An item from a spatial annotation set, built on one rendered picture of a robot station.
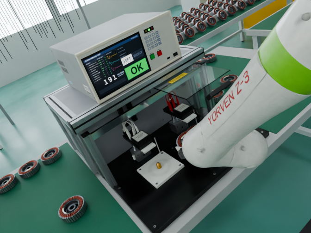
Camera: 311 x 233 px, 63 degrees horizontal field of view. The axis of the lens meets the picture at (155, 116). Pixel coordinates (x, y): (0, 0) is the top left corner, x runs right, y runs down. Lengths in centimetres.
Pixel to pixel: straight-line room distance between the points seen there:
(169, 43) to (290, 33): 79
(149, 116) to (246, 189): 98
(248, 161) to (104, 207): 64
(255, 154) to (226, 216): 119
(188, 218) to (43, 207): 67
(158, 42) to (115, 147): 53
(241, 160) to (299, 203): 126
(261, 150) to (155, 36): 63
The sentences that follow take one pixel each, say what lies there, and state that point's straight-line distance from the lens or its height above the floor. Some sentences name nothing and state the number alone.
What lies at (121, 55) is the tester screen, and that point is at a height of 125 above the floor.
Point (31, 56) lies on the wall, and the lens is 730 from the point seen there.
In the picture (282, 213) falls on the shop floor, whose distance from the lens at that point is 186.
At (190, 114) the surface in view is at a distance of 117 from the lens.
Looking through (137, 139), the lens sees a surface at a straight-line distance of 106.
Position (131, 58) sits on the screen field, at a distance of 103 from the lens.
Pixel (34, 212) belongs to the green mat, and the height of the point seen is 75.
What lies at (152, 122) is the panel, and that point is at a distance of 132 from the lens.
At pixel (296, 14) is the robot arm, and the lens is 39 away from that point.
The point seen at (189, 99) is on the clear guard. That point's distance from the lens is 93.
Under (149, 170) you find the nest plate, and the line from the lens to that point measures 111.
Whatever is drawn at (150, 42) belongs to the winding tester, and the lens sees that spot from 107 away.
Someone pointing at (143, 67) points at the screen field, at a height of 116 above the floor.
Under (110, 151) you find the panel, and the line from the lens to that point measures 125.
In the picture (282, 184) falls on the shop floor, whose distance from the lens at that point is 200.
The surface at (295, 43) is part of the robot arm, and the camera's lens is 38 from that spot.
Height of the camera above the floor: 152
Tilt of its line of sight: 31 degrees down
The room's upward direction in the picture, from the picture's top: 20 degrees counter-clockwise
